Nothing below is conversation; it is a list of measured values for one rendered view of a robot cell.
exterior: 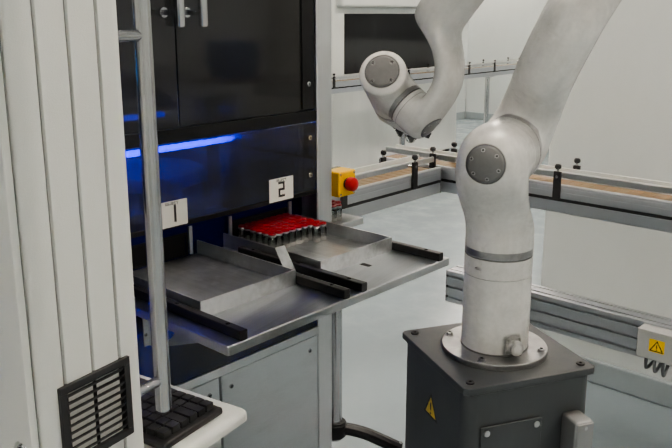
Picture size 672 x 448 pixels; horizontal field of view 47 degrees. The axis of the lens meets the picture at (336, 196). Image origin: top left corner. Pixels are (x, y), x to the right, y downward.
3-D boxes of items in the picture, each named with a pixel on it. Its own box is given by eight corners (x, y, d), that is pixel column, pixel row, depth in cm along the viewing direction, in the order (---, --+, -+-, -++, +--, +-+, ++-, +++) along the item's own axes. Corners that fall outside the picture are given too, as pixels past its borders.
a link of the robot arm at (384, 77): (428, 100, 145) (394, 69, 148) (419, 73, 133) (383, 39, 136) (395, 131, 145) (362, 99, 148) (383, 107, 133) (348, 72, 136)
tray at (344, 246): (223, 246, 198) (223, 233, 197) (295, 226, 217) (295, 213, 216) (320, 275, 176) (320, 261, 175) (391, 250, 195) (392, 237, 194)
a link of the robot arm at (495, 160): (539, 246, 141) (548, 116, 136) (516, 277, 125) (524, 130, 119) (475, 238, 146) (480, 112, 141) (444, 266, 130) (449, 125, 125)
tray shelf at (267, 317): (86, 293, 170) (85, 285, 170) (308, 229, 221) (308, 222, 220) (228, 356, 139) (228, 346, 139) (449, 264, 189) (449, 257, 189)
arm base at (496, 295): (569, 362, 137) (576, 262, 133) (473, 378, 131) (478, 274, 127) (511, 322, 154) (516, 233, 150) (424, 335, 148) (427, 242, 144)
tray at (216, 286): (105, 279, 173) (104, 264, 173) (198, 253, 192) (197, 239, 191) (201, 318, 151) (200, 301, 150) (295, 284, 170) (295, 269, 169)
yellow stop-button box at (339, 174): (319, 194, 220) (319, 169, 218) (336, 190, 225) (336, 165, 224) (339, 198, 215) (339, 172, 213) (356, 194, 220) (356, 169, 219)
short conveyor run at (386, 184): (308, 233, 223) (308, 180, 219) (271, 224, 233) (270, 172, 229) (444, 193, 272) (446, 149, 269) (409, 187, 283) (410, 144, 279)
